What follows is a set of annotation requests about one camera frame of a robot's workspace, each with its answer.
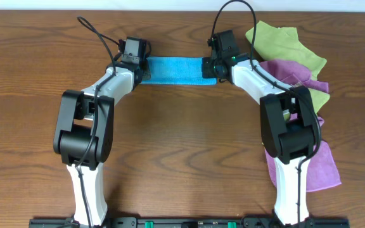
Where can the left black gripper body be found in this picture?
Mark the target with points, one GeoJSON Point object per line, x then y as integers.
{"type": "Point", "coordinates": [146, 73]}

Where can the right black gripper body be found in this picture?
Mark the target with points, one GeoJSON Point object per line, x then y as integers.
{"type": "Point", "coordinates": [206, 68]}

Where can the blue microfiber cloth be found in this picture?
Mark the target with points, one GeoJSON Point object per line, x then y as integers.
{"type": "Point", "coordinates": [177, 71]}

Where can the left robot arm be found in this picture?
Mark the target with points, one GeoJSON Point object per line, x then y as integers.
{"type": "Point", "coordinates": [84, 129]}

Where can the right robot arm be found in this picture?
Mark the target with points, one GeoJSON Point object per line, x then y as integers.
{"type": "Point", "coordinates": [290, 129]}

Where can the upper green microfiber cloth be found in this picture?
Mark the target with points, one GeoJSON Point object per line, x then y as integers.
{"type": "Point", "coordinates": [272, 43]}

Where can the green microfiber cloth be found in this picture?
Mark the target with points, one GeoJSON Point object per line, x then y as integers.
{"type": "Point", "coordinates": [319, 99]}
{"type": "Point", "coordinates": [272, 43]}

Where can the upper purple microfiber cloth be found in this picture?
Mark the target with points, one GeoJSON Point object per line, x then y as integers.
{"type": "Point", "coordinates": [294, 74]}

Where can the purple microfiber cloth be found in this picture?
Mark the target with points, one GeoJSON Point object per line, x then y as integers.
{"type": "Point", "coordinates": [322, 172]}
{"type": "Point", "coordinates": [294, 74]}

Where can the lower green microfiber cloth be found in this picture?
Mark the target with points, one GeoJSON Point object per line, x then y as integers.
{"type": "Point", "coordinates": [319, 99]}

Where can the lower purple microfiber cloth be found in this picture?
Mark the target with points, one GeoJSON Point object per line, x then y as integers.
{"type": "Point", "coordinates": [322, 172]}

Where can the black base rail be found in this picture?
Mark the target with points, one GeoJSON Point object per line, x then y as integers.
{"type": "Point", "coordinates": [247, 222]}

